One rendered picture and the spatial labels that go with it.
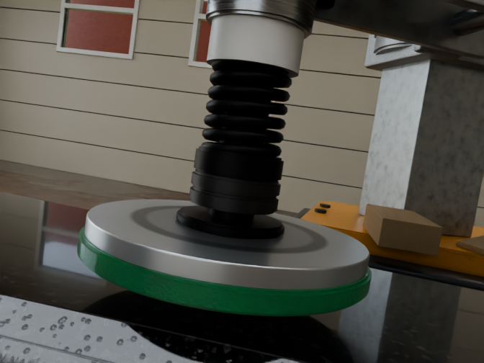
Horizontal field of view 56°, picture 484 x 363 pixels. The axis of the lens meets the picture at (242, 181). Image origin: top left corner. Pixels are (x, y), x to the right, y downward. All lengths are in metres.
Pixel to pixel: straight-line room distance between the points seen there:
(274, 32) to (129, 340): 0.22
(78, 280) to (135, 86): 7.03
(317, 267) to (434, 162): 0.82
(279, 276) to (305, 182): 6.23
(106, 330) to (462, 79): 0.95
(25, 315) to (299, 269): 0.18
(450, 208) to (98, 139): 6.79
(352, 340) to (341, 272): 0.06
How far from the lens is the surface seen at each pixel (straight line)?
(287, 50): 0.33
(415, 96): 1.08
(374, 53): 1.20
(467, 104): 1.12
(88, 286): 0.37
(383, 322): 0.39
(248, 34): 0.32
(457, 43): 0.49
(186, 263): 0.26
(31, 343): 0.33
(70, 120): 7.86
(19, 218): 0.58
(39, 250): 0.45
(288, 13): 0.33
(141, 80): 7.29
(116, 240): 0.28
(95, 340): 0.31
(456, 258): 0.96
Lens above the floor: 0.93
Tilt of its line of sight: 5 degrees down
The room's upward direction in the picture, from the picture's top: 8 degrees clockwise
